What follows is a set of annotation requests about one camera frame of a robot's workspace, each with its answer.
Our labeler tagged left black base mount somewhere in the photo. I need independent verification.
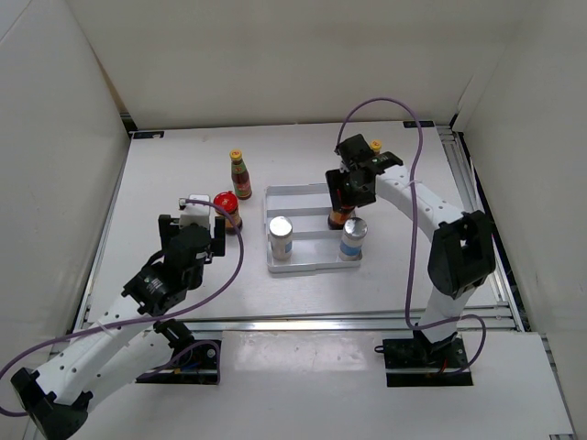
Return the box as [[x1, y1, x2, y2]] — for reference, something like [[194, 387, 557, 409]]
[[136, 337, 222, 385]]

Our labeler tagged aluminium frame rail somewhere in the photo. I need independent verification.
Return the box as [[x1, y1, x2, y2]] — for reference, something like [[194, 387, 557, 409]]
[[183, 303, 523, 334]]

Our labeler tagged silver-lidded shaker jar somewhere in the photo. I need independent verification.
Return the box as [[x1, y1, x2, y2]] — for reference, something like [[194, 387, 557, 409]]
[[269, 215, 294, 261], [338, 217, 368, 261]]

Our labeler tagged yellow-capped sauce bottle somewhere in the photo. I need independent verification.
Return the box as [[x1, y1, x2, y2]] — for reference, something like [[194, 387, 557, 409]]
[[229, 149, 252, 200], [370, 139, 382, 155]]

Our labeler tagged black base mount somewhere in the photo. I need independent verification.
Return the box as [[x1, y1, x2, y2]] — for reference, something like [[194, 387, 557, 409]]
[[374, 337, 473, 388], [136, 337, 222, 385]]

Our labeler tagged left dark corner label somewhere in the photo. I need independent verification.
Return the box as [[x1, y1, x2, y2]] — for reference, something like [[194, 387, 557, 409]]
[[132, 131, 164, 139]]

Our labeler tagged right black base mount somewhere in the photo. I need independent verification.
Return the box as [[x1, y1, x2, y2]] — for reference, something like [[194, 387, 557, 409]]
[[374, 337, 473, 388]]

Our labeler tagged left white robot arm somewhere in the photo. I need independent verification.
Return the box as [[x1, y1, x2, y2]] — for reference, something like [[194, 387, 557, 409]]
[[10, 214, 226, 439]]

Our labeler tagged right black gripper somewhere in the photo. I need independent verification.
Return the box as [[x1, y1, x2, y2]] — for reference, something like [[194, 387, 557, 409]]
[[326, 168, 377, 213]]

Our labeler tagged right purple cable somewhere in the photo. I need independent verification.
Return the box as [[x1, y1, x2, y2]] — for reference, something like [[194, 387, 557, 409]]
[[337, 96, 487, 377]]

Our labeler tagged dark corner label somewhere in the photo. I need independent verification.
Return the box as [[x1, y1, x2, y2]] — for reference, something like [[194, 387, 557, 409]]
[[132, 131, 164, 139], [403, 120, 436, 128]]

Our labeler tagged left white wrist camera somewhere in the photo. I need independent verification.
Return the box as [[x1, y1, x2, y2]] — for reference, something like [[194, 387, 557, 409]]
[[179, 194, 211, 229]]

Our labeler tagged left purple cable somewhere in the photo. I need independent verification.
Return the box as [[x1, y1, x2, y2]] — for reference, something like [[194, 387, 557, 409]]
[[0, 194, 245, 418]]

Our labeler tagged white divided organizer tray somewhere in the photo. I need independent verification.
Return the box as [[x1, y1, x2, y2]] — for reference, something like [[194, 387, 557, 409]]
[[264, 183, 361, 273]]

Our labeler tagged right dark corner label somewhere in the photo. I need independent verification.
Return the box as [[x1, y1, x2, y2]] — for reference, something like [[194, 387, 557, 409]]
[[403, 120, 436, 128]]

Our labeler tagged purple cable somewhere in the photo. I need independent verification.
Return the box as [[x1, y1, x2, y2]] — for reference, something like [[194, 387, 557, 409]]
[[337, 96, 487, 377], [0, 194, 245, 418]]

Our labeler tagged red-lidded sauce jar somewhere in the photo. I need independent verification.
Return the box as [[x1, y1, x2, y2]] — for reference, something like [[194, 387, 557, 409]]
[[327, 206, 355, 230], [213, 192, 243, 235]]

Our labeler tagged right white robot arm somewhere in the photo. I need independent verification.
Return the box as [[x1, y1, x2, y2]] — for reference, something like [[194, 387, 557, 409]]
[[326, 135, 496, 367]]

